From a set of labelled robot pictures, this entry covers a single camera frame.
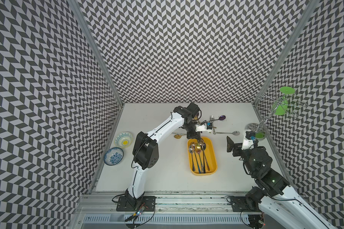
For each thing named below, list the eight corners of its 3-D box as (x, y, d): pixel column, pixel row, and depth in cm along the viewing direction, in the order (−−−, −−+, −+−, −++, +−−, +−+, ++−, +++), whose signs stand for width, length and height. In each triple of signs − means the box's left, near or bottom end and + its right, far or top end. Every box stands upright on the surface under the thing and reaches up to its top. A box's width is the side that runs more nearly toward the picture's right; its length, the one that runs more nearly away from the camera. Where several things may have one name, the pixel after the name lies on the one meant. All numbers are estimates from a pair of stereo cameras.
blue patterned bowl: (105, 166, 88) (101, 163, 84) (110, 150, 95) (107, 147, 91) (120, 166, 88) (117, 163, 84) (124, 150, 95) (122, 147, 91)
